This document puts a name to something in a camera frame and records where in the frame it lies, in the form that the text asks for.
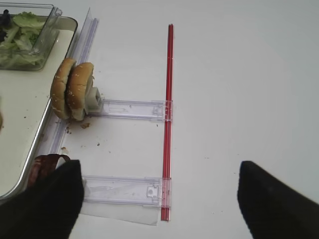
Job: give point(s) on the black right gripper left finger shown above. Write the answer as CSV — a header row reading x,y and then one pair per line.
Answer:
x,y
47,210

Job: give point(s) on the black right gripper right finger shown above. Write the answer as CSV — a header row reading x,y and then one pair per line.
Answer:
x,y
272,209

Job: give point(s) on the brown meat patty slices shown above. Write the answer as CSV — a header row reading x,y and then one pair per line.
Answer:
x,y
44,165

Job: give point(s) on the green lettuce leaves in container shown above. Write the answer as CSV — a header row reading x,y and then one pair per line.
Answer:
x,y
18,35

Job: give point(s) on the metal serving tray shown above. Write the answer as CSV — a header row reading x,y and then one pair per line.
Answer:
x,y
24,107

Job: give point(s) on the white plastic pusher block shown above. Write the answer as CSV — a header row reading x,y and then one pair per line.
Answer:
x,y
93,101

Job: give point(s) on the red strip right side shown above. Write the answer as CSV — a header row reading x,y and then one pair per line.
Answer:
x,y
165,210

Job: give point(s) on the sesame bun top rear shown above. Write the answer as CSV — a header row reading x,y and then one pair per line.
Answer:
x,y
58,89

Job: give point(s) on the sesame bun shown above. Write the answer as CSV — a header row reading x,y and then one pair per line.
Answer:
x,y
79,83
58,89

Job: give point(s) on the sesame bun top front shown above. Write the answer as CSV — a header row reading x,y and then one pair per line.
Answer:
x,y
79,83

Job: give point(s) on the clear plastic salad container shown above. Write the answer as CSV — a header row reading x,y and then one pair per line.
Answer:
x,y
48,12

